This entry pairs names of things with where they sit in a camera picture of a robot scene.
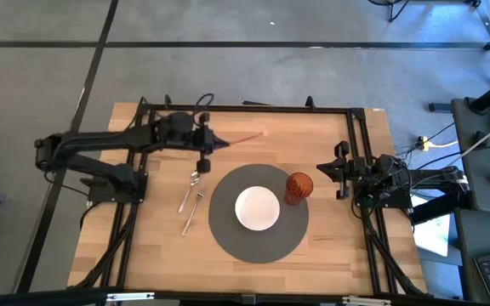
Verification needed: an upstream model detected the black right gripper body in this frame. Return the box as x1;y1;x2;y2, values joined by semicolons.
333;140;368;201

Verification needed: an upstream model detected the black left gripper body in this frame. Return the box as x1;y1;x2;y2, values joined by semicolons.
191;111;220;174

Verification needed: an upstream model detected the red straw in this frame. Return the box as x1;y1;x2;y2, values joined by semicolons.
227;132;265;146

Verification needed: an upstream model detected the orange plastic tumbler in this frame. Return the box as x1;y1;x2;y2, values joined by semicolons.
284;171;315;207

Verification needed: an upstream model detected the silver spoon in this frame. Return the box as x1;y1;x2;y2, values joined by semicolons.
177;169;202;214

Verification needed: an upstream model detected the silver fork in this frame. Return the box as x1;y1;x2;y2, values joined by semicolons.
180;189;207;238

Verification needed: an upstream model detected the white bowl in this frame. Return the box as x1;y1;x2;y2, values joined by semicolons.
234;185;281;232

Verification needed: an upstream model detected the round grey woven placemat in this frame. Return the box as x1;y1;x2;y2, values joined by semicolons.
208;163;310;264

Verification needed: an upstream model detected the white board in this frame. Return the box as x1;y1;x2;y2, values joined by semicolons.
412;195;451;258

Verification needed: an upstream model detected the dark grey desk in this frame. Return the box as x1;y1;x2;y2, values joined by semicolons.
451;96;490;298

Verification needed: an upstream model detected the black aluminium rig frame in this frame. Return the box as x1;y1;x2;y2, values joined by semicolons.
0;93;476;306

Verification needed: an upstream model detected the yellow cable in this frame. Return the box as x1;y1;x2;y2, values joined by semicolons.
427;139;459;149

